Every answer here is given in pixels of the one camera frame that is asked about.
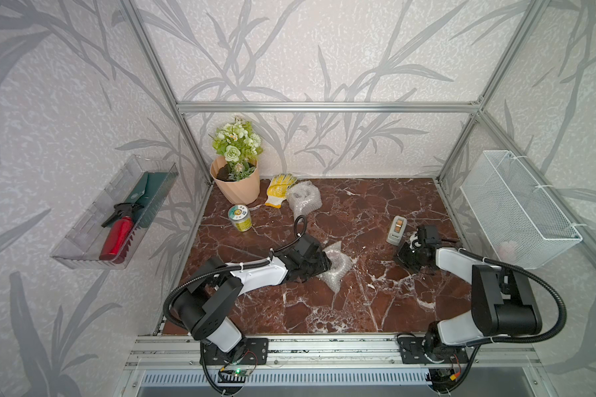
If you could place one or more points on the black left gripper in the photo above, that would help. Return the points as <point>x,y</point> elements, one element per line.
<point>322,260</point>

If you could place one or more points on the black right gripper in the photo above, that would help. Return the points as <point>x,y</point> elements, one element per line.
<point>400,257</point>

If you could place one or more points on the clear bubble wrap sheet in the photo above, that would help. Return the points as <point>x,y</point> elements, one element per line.
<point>341,264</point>
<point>303,198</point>

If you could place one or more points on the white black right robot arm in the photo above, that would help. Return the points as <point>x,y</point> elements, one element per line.
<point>503,305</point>

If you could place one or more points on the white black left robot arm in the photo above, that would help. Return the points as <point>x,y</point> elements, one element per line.
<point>202,304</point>

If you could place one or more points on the grey tape dispenser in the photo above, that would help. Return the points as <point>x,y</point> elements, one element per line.
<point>396,230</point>

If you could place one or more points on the yellow white work glove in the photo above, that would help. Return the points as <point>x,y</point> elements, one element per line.
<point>278,188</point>

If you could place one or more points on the small green labelled tin can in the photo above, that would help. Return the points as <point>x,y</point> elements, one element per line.
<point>240,216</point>

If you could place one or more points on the beige flower pot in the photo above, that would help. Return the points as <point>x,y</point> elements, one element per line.
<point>245,191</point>

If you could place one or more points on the green white artificial flowers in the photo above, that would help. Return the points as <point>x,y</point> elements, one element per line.
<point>240,146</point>

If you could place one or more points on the red black spray bottle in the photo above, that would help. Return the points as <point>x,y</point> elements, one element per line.
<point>121,225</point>

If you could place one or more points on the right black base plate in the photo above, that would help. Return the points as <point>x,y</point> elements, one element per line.
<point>417,350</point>

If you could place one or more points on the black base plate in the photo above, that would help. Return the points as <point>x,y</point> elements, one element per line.
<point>417,350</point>
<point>250,351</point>

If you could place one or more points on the white wire mesh basket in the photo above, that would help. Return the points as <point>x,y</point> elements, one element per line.
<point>518,216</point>

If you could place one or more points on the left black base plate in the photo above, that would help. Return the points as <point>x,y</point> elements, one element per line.
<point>250,351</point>

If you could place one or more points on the aluminium mounting rail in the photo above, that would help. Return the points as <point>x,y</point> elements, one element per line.
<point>313,351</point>

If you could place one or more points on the aluminium frame crossbar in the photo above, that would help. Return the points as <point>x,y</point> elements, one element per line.
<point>399,107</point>

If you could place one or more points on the clear plastic wall tray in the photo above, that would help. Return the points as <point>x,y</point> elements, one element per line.
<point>81,246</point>

